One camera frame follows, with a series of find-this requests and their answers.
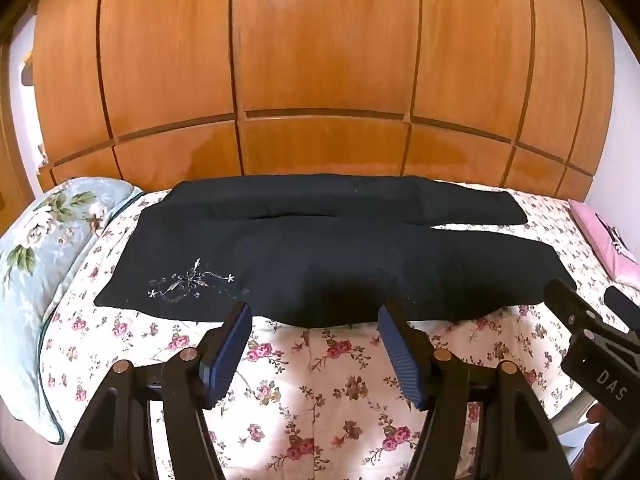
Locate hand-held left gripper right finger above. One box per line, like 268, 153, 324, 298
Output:
378, 304, 573, 480

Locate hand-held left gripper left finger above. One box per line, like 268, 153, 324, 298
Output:
55, 301, 253, 480

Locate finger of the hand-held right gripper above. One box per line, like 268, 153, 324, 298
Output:
603, 286, 640, 335
543, 278, 601, 335

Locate black embroidered pants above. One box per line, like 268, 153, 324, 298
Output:
94, 173, 577, 328

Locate person's right hand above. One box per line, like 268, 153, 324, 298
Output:
586, 404, 612, 428

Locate pink pillow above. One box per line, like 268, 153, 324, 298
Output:
567, 199, 640, 288

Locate floral bed sheet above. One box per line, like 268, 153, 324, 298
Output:
0, 180, 640, 480

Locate light blue floral pillow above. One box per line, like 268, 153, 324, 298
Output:
0, 176, 146, 445

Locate wooden wardrobe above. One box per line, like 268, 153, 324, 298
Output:
22, 0, 617, 197

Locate white bed frame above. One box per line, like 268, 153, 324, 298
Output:
547, 385, 596, 441

